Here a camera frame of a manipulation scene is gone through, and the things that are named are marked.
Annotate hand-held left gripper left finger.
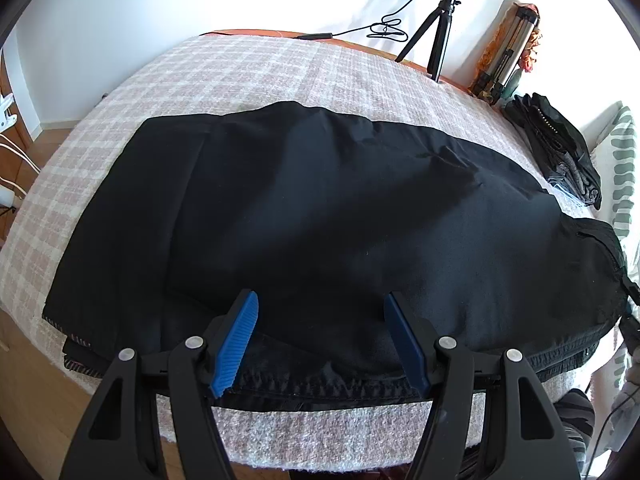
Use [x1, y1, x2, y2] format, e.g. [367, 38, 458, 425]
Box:
[59, 289, 260, 480]

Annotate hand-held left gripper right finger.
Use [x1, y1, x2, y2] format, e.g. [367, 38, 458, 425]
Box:
[382, 291, 583, 480]

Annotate black pants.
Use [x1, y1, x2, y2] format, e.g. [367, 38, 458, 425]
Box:
[42, 101, 639, 407]

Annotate grey striped cloth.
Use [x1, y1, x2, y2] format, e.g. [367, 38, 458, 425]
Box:
[557, 387, 598, 480]

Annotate folded blue jeans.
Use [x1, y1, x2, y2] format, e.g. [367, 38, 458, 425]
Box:
[550, 182, 588, 207]

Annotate folded grey checked garment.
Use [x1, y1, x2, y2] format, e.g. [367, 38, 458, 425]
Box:
[547, 157, 593, 196]

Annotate pink plaid blanket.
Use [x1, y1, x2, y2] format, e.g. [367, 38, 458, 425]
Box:
[0, 30, 616, 471]

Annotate green striped white cushion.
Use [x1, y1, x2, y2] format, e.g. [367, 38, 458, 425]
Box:
[587, 102, 640, 461]

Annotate silver folded tripod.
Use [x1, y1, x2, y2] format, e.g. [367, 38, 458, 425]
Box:
[472, 5, 538, 106]

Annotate black mini tripod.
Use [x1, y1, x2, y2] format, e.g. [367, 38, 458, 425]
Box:
[395, 0, 463, 83]

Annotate white clip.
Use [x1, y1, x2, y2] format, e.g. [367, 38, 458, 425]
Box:
[0, 92, 21, 133]

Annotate white cable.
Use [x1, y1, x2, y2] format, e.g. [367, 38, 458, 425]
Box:
[0, 132, 31, 201]

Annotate black cable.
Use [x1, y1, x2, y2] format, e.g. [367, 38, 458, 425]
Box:
[295, 0, 468, 41]

